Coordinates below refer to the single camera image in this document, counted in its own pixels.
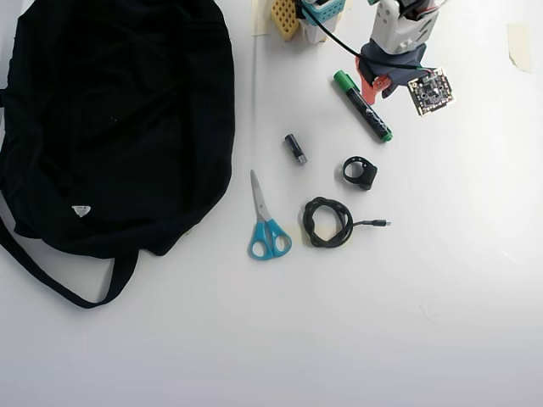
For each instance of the bare camera circuit board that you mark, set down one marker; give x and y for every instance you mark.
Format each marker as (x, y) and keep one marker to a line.
(432, 93)

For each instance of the green black marker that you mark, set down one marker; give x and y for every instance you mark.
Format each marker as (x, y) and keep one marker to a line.
(365, 112)

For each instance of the white yellow robot arm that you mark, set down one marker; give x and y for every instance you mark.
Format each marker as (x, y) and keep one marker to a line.
(392, 25)

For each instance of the black fabric bag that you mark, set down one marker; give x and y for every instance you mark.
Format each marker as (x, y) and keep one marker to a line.
(119, 127)

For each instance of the torn beige tape strip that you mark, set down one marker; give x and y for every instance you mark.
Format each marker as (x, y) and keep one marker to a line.
(521, 46)

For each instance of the navy gripper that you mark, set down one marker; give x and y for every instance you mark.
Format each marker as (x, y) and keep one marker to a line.
(368, 88)

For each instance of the black silver battery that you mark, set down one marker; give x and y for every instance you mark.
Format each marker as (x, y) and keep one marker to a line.
(294, 148)

